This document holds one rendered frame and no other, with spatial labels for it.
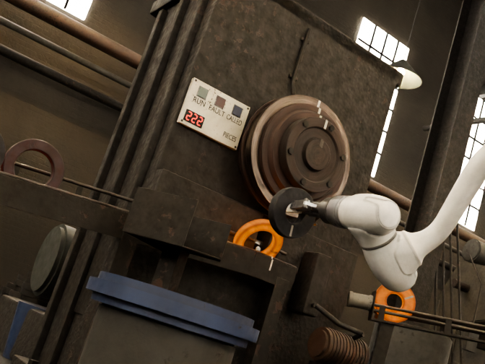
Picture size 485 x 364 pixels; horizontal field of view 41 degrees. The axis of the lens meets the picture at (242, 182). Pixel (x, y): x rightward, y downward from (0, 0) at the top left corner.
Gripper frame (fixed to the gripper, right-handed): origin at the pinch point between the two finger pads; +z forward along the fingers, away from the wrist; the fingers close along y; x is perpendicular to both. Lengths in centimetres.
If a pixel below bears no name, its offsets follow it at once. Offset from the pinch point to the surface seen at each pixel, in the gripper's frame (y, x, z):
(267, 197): 13.9, 7.2, 39.0
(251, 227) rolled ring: 9.0, -5.7, 34.7
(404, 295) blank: 73, -9, 18
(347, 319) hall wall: 608, 2, 648
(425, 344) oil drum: 261, -16, 171
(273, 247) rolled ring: 22.1, -9.1, 37.3
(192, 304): -60, -35, -68
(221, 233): -11.2, -13.7, 17.6
